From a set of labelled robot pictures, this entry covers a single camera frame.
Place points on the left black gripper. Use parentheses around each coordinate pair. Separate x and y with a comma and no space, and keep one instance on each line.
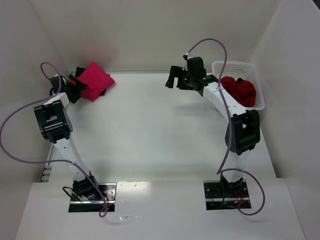
(75,88)

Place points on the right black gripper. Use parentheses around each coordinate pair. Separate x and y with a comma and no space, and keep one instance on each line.
(180,78)

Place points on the pink t-shirt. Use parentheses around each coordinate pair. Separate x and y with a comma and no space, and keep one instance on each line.
(96,80)

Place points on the dark red t-shirt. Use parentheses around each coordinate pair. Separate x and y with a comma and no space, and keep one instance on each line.
(241,90)

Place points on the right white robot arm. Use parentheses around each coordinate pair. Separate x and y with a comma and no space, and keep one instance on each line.
(243,129)

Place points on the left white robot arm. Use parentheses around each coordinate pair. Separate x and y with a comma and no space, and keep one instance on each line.
(56,127)

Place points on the black folded t-shirt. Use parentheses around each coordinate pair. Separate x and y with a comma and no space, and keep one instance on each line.
(79,71)

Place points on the white plastic basket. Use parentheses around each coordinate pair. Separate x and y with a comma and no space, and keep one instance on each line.
(242,70)

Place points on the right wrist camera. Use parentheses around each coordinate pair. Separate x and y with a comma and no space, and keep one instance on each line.
(186,56)

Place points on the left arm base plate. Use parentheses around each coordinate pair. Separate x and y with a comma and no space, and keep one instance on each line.
(79,204)

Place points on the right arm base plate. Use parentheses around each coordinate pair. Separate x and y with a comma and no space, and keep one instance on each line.
(215,199)

